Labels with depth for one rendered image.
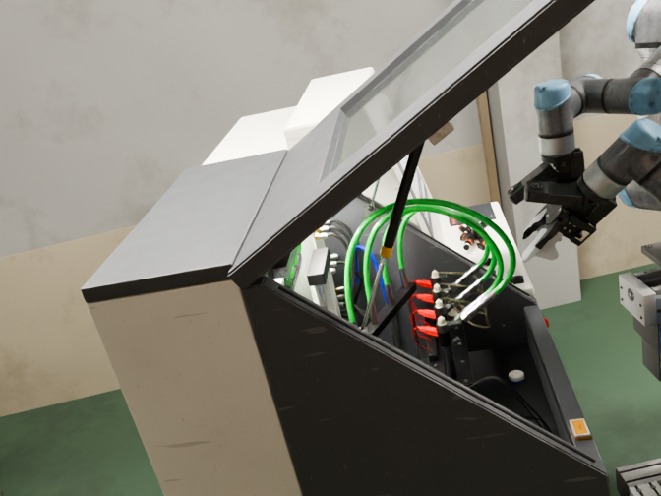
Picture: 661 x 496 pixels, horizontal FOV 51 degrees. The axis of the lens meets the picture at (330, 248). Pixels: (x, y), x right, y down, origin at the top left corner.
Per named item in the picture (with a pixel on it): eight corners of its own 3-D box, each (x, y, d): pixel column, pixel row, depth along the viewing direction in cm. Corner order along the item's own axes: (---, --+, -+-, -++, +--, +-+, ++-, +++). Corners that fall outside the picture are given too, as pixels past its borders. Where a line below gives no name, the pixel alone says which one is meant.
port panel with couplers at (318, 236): (346, 325, 180) (321, 217, 168) (333, 327, 180) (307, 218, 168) (349, 301, 191) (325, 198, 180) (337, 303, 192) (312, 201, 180)
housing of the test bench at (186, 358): (392, 792, 173) (231, 263, 116) (284, 797, 178) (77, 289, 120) (390, 431, 301) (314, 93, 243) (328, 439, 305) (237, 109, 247)
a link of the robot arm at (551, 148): (541, 141, 147) (534, 131, 154) (543, 161, 148) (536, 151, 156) (577, 134, 145) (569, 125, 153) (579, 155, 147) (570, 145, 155)
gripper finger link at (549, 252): (544, 278, 142) (571, 243, 139) (519, 265, 142) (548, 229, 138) (540, 272, 145) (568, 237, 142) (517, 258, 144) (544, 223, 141)
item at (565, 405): (607, 523, 137) (602, 461, 131) (584, 526, 138) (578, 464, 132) (544, 353, 194) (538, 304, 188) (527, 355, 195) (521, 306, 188)
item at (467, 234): (498, 251, 216) (496, 235, 214) (463, 256, 218) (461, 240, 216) (488, 223, 237) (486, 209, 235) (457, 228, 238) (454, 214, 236)
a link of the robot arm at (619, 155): (671, 152, 120) (633, 119, 122) (626, 193, 127) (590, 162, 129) (681, 141, 126) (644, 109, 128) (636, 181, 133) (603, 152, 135)
